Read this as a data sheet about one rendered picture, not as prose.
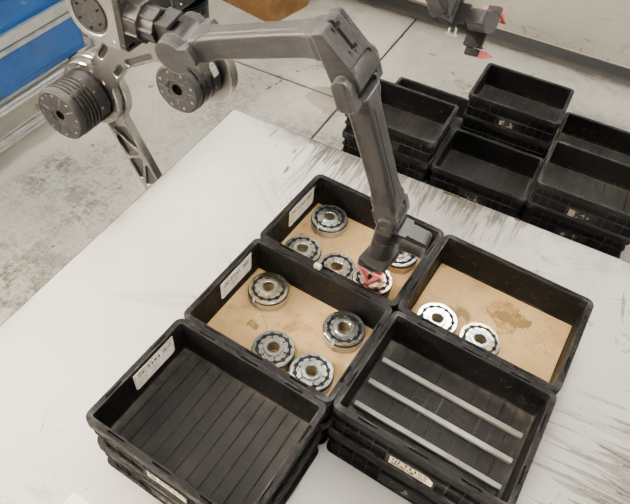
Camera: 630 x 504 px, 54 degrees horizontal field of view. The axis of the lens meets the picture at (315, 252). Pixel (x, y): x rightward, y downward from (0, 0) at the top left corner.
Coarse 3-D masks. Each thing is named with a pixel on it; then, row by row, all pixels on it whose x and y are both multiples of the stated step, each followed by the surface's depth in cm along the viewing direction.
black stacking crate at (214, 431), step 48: (192, 336) 140; (144, 384) 136; (192, 384) 140; (240, 384) 140; (96, 432) 127; (144, 432) 132; (192, 432) 132; (240, 432) 133; (288, 432) 134; (192, 480) 126; (240, 480) 126; (288, 480) 127
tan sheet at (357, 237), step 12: (300, 228) 173; (348, 228) 174; (360, 228) 175; (324, 240) 171; (336, 240) 171; (348, 240) 171; (360, 240) 172; (324, 252) 168; (336, 252) 168; (348, 252) 169; (360, 252) 169; (396, 276) 164; (408, 276) 164; (396, 288) 161
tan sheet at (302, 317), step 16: (256, 272) 162; (240, 288) 158; (240, 304) 155; (288, 304) 156; (304, 304) 156; (320, 304) 156; (224, 320) 151; (240, 320) 152; (256, 320) 152; (272, 320) 152; (288, 320) 153; (304, 320) 153; (320, 320) 153; (240, 336) 149; (256, 336) 149; (304, 336) 150; (320, 336) 150; (368, 336) 151; (272, 352) 146; (304, 352) 147; (320, 352) 147; (336, 352) 147; (352, 352) 148; (336, 368) 145
